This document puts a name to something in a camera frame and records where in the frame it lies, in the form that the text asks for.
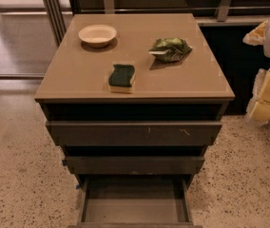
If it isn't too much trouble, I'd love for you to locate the grey drawer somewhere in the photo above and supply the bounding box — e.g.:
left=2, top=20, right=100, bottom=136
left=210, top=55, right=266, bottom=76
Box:
left=66, top=156, right=204, bottom=175
left=46, top=121, right=222, bottom=146
left=68, top=176, right=202, bottom=228

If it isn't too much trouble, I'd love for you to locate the grey drawer cabinet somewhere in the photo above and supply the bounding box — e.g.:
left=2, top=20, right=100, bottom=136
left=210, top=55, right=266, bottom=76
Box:
left=34, top=13, right=236, bottom=228

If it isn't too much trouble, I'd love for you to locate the wooden counter with brackets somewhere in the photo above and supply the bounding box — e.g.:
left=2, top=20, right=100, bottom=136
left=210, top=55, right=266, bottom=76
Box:
left=69, top=0, right=270, bottom=27

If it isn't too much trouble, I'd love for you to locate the green chip bag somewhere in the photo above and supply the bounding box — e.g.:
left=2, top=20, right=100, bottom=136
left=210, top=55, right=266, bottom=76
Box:
left=148, top=37, right=192, bottom=63

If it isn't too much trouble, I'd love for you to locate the green yellow sponge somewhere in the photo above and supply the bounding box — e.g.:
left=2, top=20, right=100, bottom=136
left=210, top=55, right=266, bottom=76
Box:
left=107, top=64, right=135, bottom=93

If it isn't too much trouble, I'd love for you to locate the white paper bowl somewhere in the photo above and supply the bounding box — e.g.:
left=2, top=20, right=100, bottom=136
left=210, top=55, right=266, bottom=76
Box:
left=78, top=25, right=117, bottom=48

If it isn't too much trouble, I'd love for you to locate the metal post left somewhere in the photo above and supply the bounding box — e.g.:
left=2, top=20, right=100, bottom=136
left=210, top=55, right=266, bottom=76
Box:
left=43, top=0, right=66, bottom=46

